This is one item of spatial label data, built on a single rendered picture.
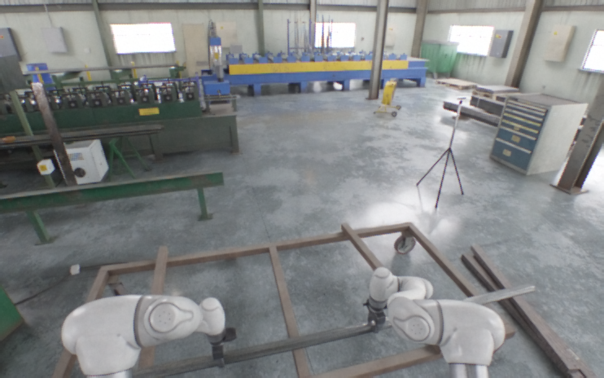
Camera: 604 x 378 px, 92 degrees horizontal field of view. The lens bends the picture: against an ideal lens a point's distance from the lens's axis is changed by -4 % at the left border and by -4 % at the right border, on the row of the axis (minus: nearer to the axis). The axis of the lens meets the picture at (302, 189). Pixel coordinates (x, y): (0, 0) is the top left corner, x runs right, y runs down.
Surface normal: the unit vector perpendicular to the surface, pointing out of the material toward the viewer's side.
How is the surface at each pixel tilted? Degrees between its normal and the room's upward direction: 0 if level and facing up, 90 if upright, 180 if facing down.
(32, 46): 90
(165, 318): 40
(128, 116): 90
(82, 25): 90
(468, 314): 19
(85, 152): 90
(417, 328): 55
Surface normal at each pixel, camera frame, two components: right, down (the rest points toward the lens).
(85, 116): 0.28, 0.46
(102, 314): 0.01, -0.70
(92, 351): 0.00, -0.21
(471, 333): -0.09, -0.43
